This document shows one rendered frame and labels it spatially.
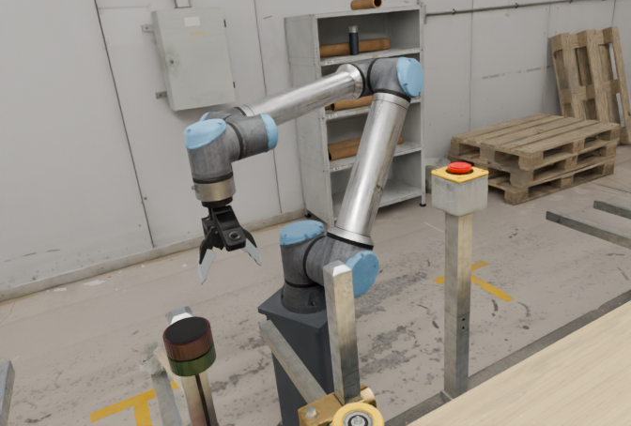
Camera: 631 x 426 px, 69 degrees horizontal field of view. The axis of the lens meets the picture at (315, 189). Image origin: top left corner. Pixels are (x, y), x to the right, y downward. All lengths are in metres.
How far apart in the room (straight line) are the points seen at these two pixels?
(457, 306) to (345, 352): 0.25
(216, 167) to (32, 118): 2.34
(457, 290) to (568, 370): 0.22
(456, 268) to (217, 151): 0.54
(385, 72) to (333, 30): 2.24
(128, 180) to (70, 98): 0.62
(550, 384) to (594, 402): 0.06
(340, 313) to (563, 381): 0.38
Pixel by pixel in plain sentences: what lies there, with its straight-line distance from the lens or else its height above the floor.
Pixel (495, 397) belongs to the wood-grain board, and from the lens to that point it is 0.85.
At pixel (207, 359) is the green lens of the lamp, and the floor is 1.10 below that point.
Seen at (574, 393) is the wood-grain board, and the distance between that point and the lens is 0.89.
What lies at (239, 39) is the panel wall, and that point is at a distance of 3.37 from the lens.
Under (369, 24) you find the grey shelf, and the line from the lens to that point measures 3.82.
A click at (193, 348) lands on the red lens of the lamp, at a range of 0.62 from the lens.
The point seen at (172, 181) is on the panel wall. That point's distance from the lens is 3.37.
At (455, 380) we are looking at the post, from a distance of 1.05.
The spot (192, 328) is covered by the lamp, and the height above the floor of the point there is 1.13.
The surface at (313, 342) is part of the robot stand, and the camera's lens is 1.55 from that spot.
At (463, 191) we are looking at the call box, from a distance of 0.81.
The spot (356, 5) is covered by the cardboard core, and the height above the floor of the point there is 1.59.
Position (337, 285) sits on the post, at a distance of 0.74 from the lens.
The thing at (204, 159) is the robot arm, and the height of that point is 1.24.
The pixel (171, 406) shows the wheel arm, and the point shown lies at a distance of 0.95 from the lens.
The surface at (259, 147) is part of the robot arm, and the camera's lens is 1.06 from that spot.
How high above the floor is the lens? 1.49
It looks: 20 degrees down
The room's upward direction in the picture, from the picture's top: 6 degrees counter-clockwise
